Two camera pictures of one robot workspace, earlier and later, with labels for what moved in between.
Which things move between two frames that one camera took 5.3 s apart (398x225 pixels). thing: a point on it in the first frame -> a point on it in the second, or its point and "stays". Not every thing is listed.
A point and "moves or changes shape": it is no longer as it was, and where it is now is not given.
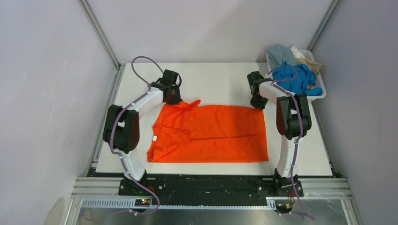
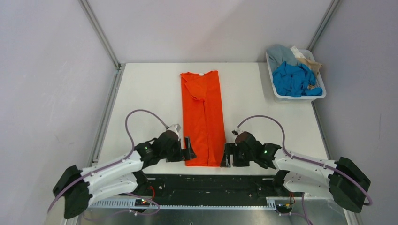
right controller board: [284, 208] stays
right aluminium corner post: [330, 13] stays
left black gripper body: [175, 98] -> [175, 153]
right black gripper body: [260, 101] -> [241, 158]
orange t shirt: [184, 131] moves or changes shape
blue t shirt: [299, 78] stays
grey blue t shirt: [279, 54] stays
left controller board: [141, 202] stays
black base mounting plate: [212, 190] stays
